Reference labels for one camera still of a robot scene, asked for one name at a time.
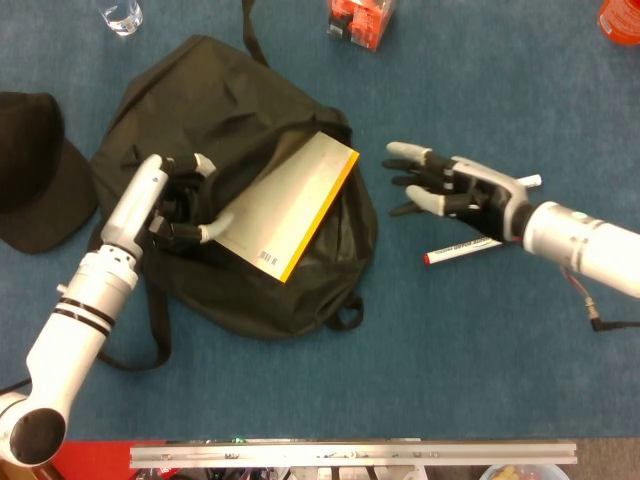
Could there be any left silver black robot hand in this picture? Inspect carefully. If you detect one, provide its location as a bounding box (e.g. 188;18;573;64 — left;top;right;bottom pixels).
99;152;237;252

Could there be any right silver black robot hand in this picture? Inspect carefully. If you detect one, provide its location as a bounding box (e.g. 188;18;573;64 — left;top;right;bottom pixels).
381;141;532;245

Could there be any white book with yellow spine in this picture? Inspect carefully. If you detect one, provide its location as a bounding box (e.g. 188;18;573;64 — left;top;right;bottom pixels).
212;130;362;285

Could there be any black fabric backpack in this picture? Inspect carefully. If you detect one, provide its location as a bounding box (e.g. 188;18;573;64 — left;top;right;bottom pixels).
87;0;380;372

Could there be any white marker with red cap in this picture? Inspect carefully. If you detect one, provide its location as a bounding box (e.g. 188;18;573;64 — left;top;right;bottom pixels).
423;237;504;267

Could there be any black baseball cap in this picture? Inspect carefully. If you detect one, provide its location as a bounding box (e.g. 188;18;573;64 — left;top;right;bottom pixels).
0;91;99;256

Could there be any clear glass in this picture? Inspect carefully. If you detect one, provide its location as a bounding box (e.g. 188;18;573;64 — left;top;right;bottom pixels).
95;0;145;37

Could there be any clear box with red parts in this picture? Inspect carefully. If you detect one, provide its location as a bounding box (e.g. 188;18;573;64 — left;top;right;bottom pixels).
326;0;399;53

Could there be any blue felt table mat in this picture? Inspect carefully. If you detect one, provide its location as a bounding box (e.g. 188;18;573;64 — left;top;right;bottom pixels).
0;0;640;444

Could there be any orange-red round canister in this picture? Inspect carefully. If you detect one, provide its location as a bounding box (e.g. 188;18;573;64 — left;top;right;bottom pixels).
597;0;640;47

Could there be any red box under table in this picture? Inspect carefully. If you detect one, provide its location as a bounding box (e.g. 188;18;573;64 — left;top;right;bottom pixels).
52;440;167;480

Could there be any clear plastic tub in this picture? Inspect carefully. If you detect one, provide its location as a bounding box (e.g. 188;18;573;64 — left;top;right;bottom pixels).
477;463;571;480

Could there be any right arm cable with plug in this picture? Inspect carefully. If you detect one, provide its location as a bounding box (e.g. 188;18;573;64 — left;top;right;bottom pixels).
562;267;640;334

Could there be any aluminium profile rail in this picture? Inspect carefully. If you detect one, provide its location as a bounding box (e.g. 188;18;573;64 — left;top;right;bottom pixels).
129;441;578;470

